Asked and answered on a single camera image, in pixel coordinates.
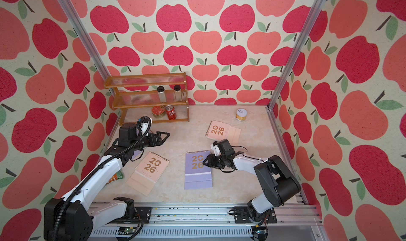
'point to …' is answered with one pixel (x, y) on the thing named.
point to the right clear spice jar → (177, 93)
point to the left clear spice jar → (160, 90)
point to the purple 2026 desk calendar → (197, 175)
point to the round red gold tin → (158, 111)
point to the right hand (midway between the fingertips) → (205, 165)
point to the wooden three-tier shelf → (135, 94)
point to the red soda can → (171, 112)
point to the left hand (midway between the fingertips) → (164, 137)
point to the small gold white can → (241, 114)
